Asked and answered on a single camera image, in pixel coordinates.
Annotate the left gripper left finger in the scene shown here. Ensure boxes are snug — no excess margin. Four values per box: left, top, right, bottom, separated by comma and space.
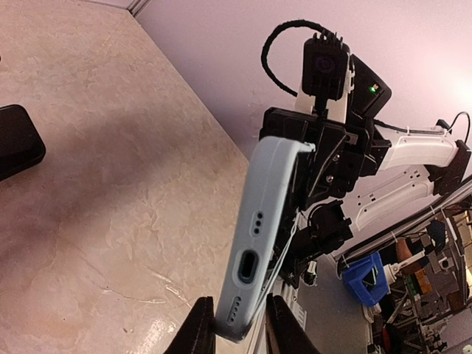
171, 296, 215, 354

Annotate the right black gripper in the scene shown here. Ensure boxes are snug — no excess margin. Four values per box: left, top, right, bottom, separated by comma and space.
259, 107, 374, 207

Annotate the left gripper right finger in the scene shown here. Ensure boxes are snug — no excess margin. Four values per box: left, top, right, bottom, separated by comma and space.
265, 294, 320, 354

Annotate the light blue phone case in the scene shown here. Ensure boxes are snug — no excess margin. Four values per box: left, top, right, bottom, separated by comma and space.
215, 136, 316, 343

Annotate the black phone case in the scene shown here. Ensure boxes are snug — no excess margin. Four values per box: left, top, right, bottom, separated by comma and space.
1, 104, 46, 181

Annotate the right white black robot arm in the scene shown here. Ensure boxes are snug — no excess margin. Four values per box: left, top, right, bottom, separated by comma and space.
260, 57, 471, 287

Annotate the blue plastic storage bin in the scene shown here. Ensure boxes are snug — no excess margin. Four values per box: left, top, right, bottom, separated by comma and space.
342, 252, 389, 308

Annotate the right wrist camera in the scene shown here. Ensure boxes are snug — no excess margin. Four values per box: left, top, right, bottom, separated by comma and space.
294, 29, 355, 124

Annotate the right aluminium frame post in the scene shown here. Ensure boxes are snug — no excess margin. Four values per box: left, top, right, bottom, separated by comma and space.
103, 0, 150, 17

